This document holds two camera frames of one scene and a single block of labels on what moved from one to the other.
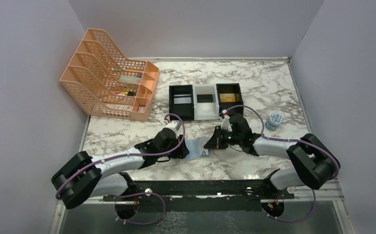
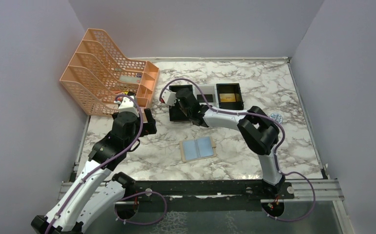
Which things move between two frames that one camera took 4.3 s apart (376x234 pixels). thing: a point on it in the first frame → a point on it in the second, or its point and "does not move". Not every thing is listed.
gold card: [227, 97] does not move
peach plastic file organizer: [107, 84] does not move
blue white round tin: [274, 121] does not move
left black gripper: [180, 152] → [148, 127]
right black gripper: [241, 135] → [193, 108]
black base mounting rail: [237, 195] does not move
